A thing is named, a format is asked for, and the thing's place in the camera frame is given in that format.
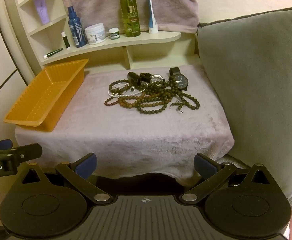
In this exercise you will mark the grey cushion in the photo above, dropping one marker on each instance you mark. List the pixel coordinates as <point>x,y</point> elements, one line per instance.
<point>255,80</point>

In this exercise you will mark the blue spray bottle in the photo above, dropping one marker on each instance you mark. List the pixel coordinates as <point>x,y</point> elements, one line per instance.
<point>76,30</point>

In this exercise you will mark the white cream jar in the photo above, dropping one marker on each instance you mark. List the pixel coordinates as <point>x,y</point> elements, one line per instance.
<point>95,34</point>

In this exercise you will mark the pink fluffy table blanket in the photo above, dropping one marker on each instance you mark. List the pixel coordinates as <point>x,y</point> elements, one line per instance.
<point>136,135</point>

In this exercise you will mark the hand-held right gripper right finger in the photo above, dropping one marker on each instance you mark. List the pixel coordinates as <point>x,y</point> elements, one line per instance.
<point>204,166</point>

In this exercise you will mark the purple cosmetic tube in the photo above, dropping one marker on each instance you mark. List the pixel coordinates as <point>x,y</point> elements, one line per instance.
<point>42,10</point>

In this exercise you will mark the pink hanging towel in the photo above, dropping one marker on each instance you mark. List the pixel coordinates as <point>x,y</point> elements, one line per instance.
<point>98,2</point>

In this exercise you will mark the black wristwatch with dark dial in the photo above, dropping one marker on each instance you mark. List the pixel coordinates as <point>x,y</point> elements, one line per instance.
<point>180,80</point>

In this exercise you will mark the black cylinder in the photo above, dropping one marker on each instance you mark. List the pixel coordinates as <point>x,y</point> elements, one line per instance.
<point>134,78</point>

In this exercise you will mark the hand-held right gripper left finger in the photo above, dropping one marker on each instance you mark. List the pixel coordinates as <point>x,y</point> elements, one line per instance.
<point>87,165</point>

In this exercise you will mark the small green-label jar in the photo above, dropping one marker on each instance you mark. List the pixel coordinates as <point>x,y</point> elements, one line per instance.
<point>114,34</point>

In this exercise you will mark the white and blue tube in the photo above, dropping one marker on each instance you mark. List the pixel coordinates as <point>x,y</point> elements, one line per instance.
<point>152,17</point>

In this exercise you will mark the green lip balm stick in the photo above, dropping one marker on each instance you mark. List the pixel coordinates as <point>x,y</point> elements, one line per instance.
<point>66,41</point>

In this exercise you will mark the dark green white-capped tube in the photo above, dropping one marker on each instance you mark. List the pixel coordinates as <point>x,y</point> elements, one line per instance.
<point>53,53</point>

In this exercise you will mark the orange ribbed plastic tray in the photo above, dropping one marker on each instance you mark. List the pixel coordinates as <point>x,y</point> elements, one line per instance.
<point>43,97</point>

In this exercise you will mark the olive green spray bottle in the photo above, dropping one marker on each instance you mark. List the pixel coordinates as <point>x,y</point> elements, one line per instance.
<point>131,15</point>

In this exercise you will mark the cream wooden shelf unit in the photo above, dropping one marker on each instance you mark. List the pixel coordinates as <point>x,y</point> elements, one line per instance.
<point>136,42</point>

